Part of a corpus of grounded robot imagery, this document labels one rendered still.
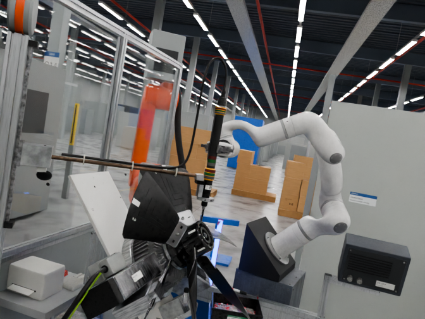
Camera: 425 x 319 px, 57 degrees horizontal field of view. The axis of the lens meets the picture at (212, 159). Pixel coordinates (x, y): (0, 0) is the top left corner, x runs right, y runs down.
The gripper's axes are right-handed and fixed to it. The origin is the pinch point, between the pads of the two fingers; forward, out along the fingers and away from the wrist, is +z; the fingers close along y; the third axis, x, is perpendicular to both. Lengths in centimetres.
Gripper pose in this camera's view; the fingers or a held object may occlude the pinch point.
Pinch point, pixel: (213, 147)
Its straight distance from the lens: 152.8
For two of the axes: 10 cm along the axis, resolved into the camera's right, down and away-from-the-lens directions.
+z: -2.7, 0.2, -9.6
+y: -9.5, -1.8, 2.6
